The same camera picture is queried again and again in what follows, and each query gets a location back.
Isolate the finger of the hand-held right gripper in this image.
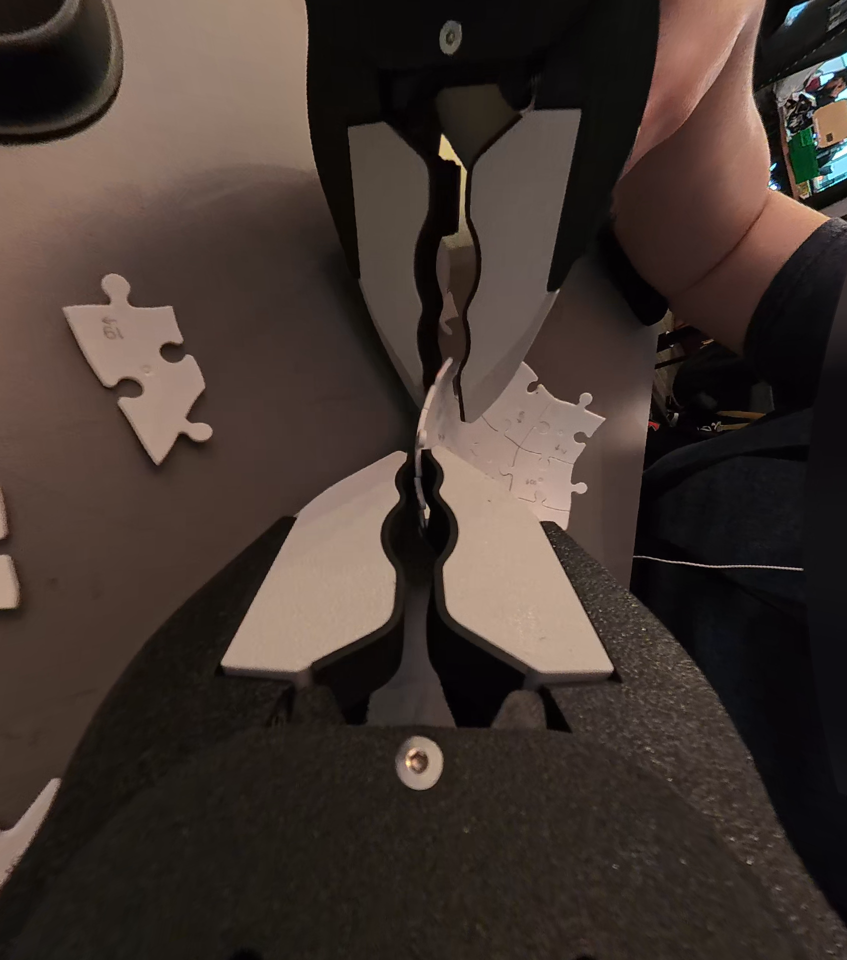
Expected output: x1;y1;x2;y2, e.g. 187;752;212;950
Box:
454;105;587;426
346;122;462;406

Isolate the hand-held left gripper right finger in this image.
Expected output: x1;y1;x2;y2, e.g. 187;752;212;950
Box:
430;450;620;688

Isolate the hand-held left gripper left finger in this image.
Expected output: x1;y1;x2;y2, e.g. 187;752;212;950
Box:
221;450;419;687

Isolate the assembled white puzzle section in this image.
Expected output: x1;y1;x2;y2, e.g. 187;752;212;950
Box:
415;357;609;531

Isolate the person's right forearm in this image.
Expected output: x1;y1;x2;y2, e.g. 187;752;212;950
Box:
608;0;833;357

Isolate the scattered loose puzzle pieces group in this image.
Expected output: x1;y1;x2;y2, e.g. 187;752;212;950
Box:
0;272;216;919

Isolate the black round ball stand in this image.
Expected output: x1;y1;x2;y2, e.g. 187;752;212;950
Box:
0;0;126;145

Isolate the black chair armrest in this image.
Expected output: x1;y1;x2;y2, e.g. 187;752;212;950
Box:
593;222;675;327

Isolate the white drawstring cord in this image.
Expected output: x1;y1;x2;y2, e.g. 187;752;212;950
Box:
631;554;810;577

